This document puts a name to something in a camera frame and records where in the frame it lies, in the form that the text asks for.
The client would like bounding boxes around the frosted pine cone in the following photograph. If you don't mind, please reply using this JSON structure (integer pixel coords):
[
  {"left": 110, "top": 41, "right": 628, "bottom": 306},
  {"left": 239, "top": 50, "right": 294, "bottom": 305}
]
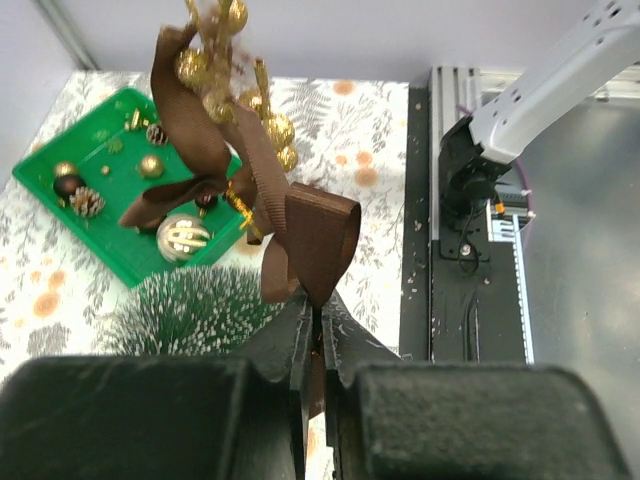
[
  {"left": 69, "top": 186, "right": 106, "bottom": 218},
  {"left": 145, "top": 123, "right": 169, "bottom": 147}
]

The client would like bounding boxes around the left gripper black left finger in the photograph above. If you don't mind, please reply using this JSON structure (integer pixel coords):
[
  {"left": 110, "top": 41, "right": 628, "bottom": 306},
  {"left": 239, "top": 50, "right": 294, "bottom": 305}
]
[{"left": 1, "top": 292, "right": 312, "bottom": 479}]

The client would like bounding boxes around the green plastic tray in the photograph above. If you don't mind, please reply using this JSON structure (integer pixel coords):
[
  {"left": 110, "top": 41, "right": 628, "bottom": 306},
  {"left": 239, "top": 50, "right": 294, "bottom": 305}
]
[{"left": 11, "top": 87, "right": 251, "bottom": 289}]

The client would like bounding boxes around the small dark brown bauble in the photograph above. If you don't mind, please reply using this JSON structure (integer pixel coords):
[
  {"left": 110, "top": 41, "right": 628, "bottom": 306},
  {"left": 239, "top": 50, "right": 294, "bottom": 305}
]
[{"left": 194, "top": 193, "right": 218, "bottom": 211}]

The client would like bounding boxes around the silver striped bauble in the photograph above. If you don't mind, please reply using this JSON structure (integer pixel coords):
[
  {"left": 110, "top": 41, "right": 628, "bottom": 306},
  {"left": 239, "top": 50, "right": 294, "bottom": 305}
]
[{"left": 156, "top": 213, "right": 213, "bottom": 263}]

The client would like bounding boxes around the frosted pine cone right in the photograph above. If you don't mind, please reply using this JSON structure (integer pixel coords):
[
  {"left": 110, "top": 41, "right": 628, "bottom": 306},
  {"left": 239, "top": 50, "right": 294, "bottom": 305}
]
[{"left": 145, "top": 123, "right": 169, "bottom": 147}]

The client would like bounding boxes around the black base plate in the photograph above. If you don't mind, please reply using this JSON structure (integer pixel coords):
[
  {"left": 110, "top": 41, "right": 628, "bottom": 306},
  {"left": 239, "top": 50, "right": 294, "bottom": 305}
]
[{"left": 399, "top": 66, "right": 527, "bottom": 363}]

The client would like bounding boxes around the brown ribbon bow cluster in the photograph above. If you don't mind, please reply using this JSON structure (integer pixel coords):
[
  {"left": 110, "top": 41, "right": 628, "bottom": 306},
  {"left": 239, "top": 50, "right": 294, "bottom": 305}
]
[{"left": 119, "top": 1, "right": 361, "bottom": 308}]

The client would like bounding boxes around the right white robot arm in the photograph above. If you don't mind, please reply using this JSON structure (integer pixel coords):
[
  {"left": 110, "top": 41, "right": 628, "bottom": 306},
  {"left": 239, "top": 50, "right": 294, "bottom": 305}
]
[{"left": 438, "top": 1, "right": 639, "bottom": 229}]

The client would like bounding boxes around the small green christmas tree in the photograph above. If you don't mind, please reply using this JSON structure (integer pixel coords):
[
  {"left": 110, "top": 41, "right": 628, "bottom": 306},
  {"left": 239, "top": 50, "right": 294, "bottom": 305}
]
[{"left": 99, "top": 266, "right": 284, "bottom": 356}]

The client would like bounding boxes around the dark brown matte bauble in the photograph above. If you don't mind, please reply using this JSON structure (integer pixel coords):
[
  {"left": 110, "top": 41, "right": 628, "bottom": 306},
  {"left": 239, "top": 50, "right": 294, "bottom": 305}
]
[{"left": 53, "top": 174, "right": 87, "bottom": 199}]

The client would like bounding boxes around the small gold glitter bauble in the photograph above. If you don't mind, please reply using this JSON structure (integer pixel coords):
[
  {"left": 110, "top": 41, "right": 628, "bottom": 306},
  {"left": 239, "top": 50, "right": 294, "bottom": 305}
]
[{"left": 54, "top": 161, "right": 78, "bottom": 178}]

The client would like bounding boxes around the white slotted cable duct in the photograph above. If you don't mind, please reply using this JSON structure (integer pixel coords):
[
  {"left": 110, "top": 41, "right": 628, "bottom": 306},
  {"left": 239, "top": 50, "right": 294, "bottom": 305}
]
[{"left": 488, "top": 214, "right": 535, "bottom": 364}]

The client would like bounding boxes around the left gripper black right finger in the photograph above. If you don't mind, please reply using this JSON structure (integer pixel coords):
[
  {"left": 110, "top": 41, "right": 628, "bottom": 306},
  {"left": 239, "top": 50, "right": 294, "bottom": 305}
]
[{"left": 323, "top": 295, "right": 628, "bottom": 479}]

